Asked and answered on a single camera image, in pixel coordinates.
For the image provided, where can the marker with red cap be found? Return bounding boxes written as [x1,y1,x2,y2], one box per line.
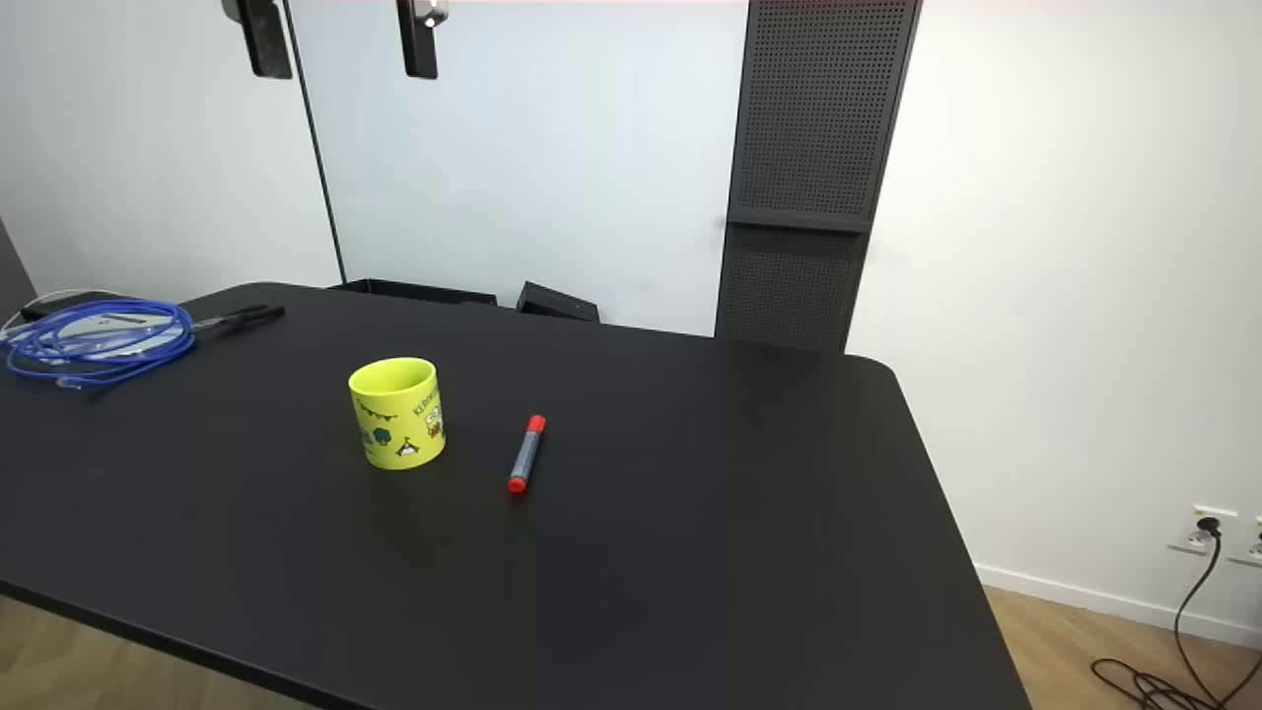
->
[505,412,551,500]

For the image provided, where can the yellow printed mug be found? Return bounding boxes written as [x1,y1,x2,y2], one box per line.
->
[342,353,448,474]

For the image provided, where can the white board panel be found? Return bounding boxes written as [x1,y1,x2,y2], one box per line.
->
[284,0,748,340]

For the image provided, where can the long flat black case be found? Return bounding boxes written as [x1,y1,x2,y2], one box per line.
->
[341,278,500,311]

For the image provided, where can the small black box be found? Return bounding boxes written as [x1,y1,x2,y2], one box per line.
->
[514,278,602,328]

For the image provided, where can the dark perforated pillar panel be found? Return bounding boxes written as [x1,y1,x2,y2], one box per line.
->
[710,0,926,358]

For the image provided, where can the black handled pliers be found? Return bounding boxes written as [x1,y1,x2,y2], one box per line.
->
[188,299,287,342]

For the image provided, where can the coiled blue cable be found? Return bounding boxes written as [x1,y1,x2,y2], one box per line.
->
[0,292,202,395]

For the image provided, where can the white wall outlet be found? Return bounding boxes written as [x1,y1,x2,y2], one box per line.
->
[1166,500,1242,559]

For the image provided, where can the black power cable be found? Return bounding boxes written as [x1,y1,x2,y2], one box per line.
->
[1086,518,1262,710]

